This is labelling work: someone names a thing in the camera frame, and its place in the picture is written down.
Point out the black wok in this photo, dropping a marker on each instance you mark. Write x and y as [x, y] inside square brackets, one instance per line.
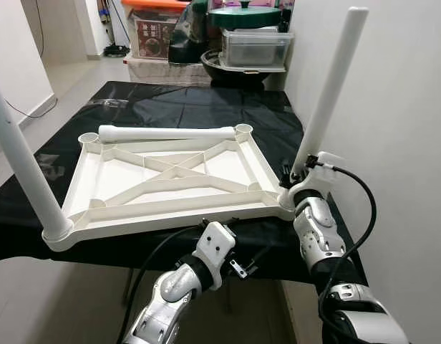
[235, 75]

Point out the white plastic table leg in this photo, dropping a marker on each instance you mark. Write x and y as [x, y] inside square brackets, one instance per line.
[170, 133]
[331, 93]
[27, 168]

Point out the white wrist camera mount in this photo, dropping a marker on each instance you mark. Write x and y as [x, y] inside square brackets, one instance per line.
[215, 247]
[306, 188]

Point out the green round lid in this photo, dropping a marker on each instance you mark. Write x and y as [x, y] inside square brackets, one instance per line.
[242, 16]

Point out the clear plastic storage box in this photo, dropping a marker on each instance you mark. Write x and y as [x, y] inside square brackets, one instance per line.
[256, 49]

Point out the white upturned children table top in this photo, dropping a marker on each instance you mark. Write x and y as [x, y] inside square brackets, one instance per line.
[170, 215]

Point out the black tablecloth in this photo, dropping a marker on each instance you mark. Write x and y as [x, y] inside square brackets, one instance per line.
[170, 100]

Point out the dark metal table leg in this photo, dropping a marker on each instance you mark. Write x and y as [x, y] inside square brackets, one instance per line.
[129, 283]

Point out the beige cloth covered bench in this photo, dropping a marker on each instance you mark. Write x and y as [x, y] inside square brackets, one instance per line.
[160, 70]

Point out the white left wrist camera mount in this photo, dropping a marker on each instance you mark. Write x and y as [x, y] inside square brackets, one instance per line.
[215, 247]

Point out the orange lidded storage box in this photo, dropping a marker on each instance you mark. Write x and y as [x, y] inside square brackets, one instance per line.
[152, 36]

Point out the mop head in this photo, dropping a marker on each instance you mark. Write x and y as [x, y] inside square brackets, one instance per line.
[117, 51]

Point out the black bag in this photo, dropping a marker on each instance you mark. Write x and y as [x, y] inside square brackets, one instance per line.
[192, 39]

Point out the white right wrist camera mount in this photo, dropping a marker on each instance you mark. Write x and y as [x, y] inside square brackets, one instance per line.
[306, 188]

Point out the narrow clear tape strip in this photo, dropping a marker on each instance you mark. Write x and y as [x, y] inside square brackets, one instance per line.
[113, 105]

